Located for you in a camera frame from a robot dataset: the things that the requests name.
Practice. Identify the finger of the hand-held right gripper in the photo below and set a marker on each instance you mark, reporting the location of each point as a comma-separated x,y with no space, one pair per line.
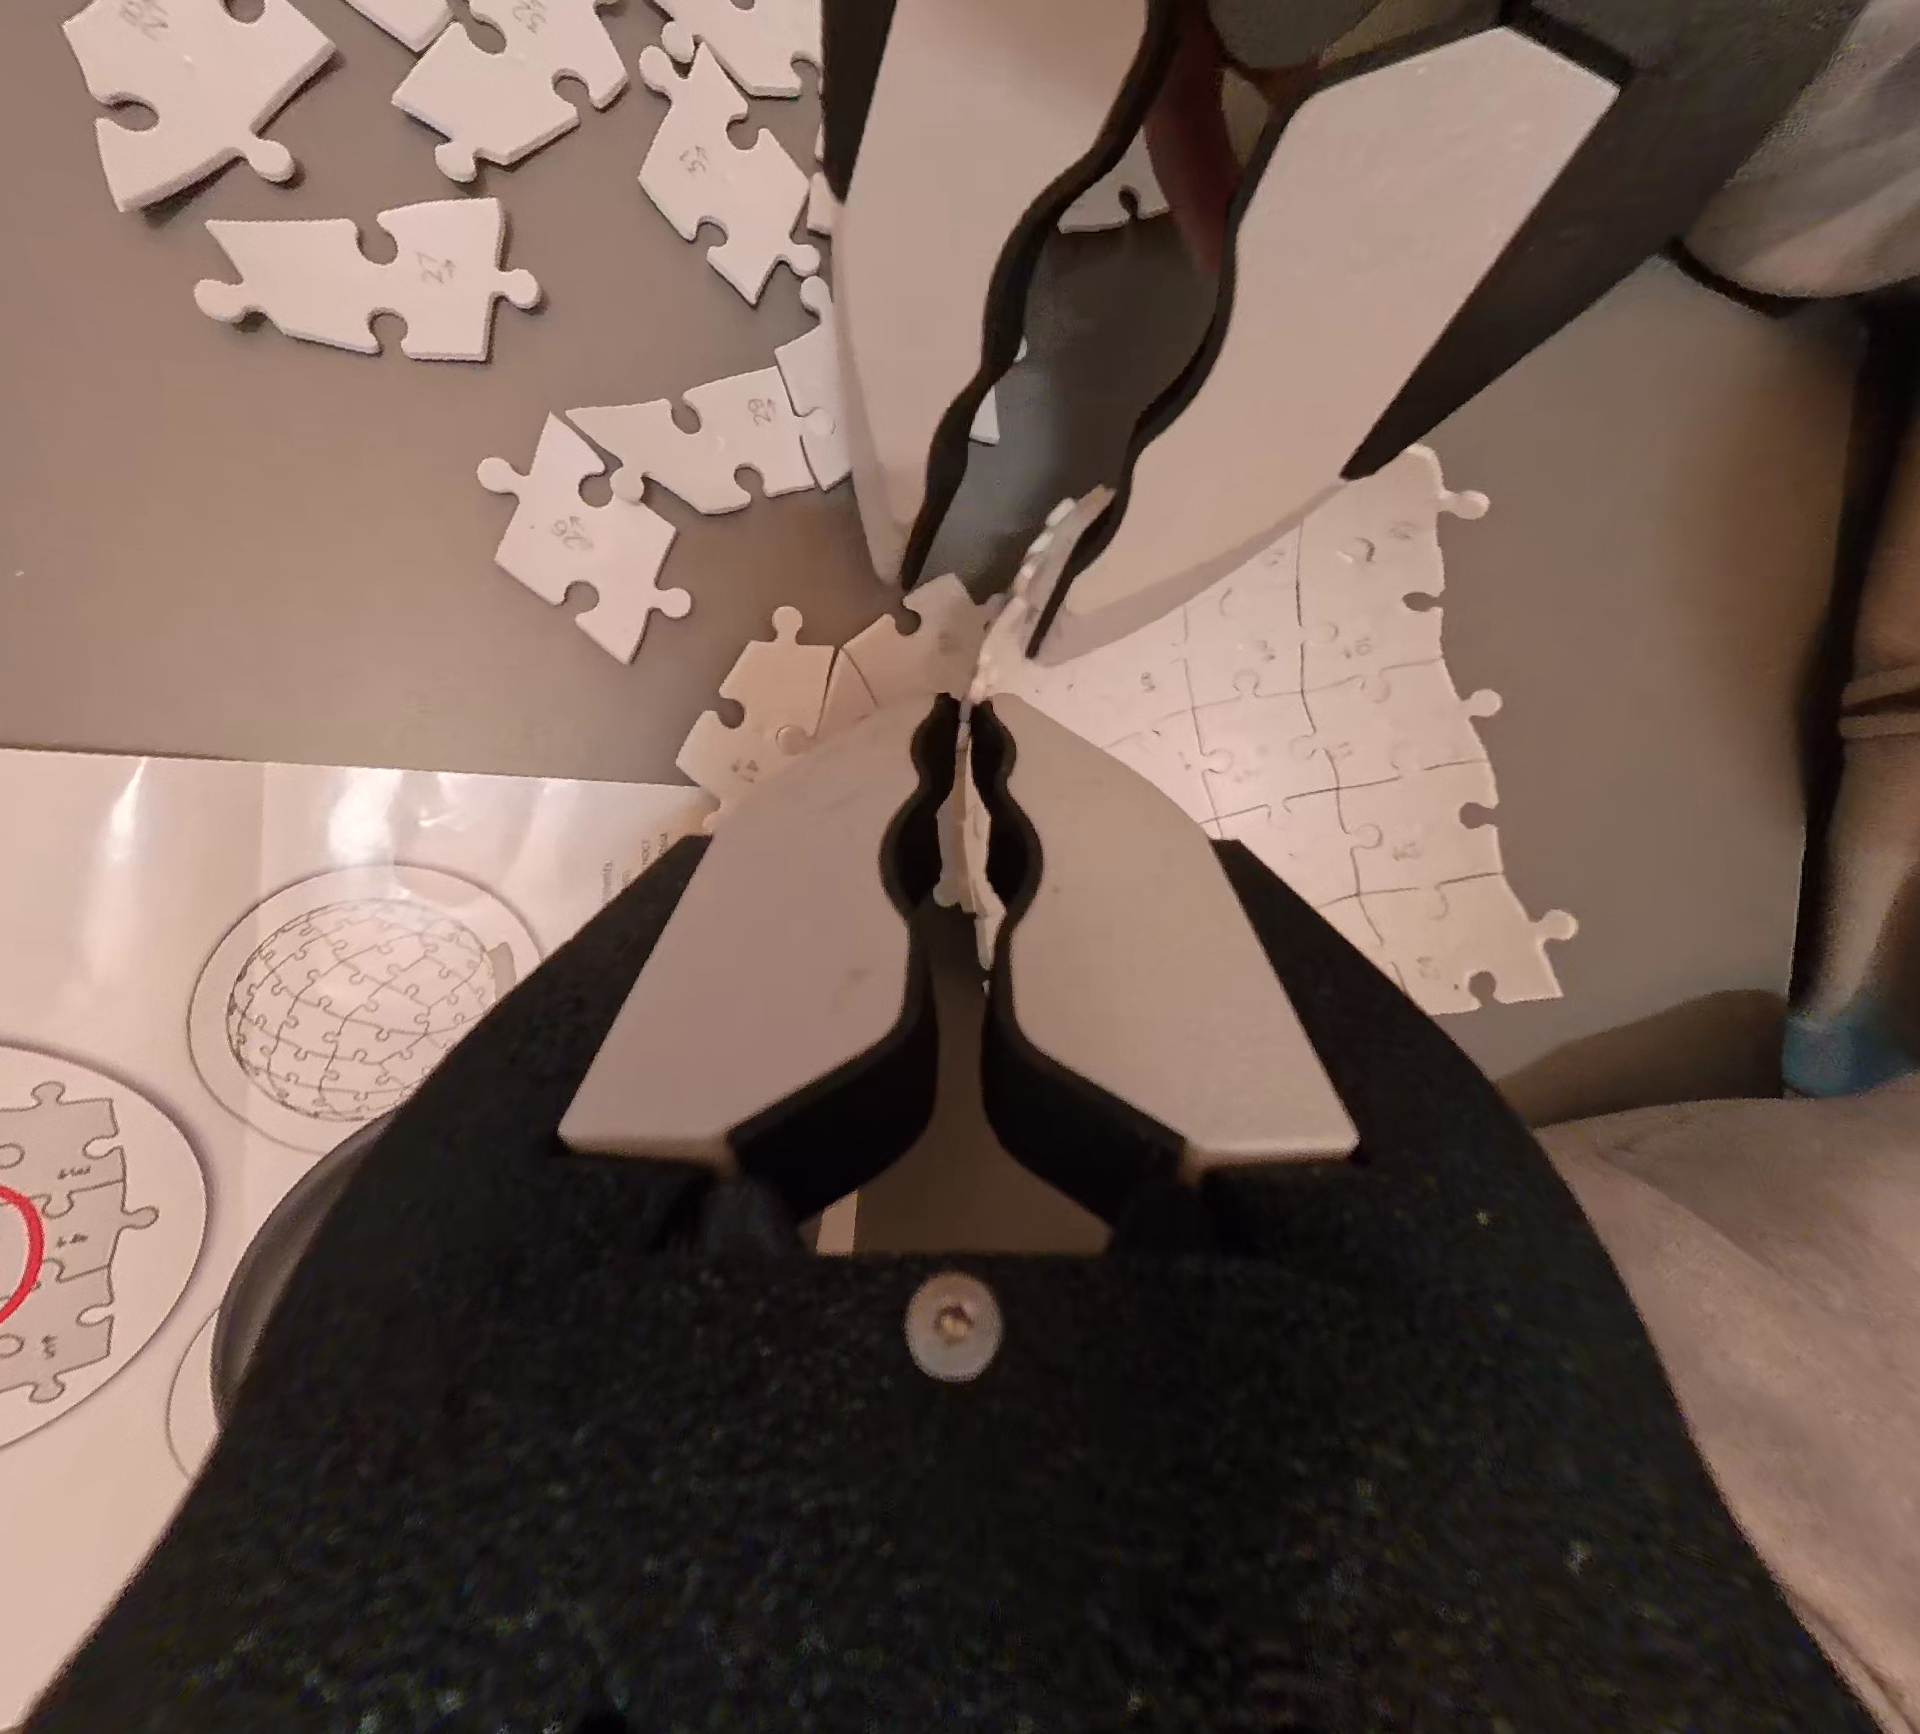
974,114
1395,265

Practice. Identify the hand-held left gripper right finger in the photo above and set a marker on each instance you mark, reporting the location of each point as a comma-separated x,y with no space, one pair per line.
1170,999

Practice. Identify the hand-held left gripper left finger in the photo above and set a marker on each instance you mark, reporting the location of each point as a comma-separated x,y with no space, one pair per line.
721,999

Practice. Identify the joined white puzzle strip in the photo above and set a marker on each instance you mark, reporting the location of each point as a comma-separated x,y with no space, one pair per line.
780,715

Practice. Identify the curved white puzzle ball shell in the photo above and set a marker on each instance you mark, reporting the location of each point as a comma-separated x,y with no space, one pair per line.
1321,744

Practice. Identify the single white puzzle piece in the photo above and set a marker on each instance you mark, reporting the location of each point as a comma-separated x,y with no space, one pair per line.
1050,564

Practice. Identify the person's right forearm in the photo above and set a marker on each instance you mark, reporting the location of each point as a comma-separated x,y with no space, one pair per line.
1831,189

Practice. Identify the black round ball stand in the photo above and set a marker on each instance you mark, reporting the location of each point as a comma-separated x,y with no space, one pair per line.
278,1268

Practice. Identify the scattered loose white puzzle pieces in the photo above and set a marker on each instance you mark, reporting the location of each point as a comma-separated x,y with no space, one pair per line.
180,55

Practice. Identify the person's right hand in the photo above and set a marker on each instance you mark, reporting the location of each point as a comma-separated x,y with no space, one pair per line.
1192,39

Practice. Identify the white paper instruction sheet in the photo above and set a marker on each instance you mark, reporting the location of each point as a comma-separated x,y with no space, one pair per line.
150,894

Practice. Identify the beige zip hoodie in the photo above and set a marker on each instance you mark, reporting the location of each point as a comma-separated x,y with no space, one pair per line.
1725,1315

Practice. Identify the blue cloth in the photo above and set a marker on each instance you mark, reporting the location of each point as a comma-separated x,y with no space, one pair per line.
1831,1052

